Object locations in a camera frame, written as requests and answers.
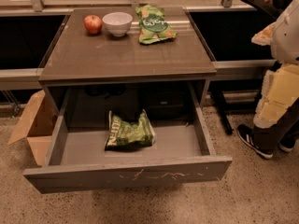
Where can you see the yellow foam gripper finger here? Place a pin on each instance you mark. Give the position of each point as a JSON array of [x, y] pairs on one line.
[[280, 90], [264, 37]]

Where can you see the green jalapeno chip bag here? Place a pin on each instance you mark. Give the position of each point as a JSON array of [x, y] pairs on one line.
[[124, 135]]

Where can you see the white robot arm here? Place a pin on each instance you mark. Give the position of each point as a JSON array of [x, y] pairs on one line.
[[285, 39]]

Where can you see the green snack bag on counter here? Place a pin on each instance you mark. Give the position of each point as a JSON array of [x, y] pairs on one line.
[[152, 25]]

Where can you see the grey open drawer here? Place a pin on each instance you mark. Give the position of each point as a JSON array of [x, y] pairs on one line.
[[77, 159]]

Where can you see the grey counter cabinet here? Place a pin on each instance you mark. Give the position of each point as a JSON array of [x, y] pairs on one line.
[[81, 59]]

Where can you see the black stand table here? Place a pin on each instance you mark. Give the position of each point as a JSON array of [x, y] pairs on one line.
[[266, 7]]

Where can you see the person dark trouser leg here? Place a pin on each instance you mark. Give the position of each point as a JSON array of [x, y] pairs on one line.
[[284, 132]]

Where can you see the black white sneaker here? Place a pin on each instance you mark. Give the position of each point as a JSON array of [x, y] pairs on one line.
[[244, 133]]

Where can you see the white ceramic bowl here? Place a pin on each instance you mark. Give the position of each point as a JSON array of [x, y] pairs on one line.
[[117, 23]]

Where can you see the red apple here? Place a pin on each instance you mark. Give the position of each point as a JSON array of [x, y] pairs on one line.
[[93, 24]]

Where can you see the brown cardboard box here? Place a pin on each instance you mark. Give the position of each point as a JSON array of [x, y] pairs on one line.
[[36, 126]]

